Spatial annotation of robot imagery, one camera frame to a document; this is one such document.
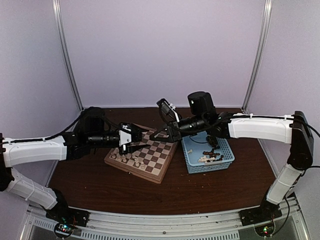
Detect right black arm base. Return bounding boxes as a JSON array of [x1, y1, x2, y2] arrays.
[[239, 195, 282, 226]]

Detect right black cable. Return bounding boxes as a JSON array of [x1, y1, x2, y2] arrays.
[[157, 99, 216, 145]]

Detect white queen chess piece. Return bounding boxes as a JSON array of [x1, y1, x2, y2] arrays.
[[134, 157, 140, 168]]

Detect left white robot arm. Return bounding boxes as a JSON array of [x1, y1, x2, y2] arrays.
[[0, 107, 146, 222]]

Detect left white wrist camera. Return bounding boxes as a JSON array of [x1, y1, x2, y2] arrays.
[[118, 123, 132, 155]]

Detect left aluminium frame post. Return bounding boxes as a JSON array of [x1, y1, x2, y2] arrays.
[[52, 0, 84, 111]]

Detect wooden folding chess board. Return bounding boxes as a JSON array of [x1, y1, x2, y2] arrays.
[[104, 126, 178, 184]]

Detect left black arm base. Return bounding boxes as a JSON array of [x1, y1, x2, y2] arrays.
[[44, 188, 90, 227]]

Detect white pawn chess piece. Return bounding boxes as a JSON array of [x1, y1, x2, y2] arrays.
[[121, 155, 127, 163]]

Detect aluminium frame post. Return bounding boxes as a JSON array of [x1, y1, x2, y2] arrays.
[[241, 0, 273, 113], [52, 0, 84, 111]]

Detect dark chess pieces pile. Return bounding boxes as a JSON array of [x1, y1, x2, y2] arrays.
[[203, 135, 224, 161]]

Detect light blue plastic basket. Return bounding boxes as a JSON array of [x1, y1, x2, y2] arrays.
[[181, 132, 235, 174]]

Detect front aluminium rail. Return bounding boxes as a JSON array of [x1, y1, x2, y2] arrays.
[[19, 197, 308, 240]]

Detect white chess pieces pile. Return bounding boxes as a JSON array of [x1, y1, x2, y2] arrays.
[[187, 149, 216, 165]]

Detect right aluminium frame post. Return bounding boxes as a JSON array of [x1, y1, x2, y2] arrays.
[[241, 0, 273, 113]]

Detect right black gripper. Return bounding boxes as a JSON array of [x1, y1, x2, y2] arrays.
[[150, 114, 207, 143]]

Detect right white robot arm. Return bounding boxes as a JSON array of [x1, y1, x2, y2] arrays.
[[150, 91, 316, 221]]

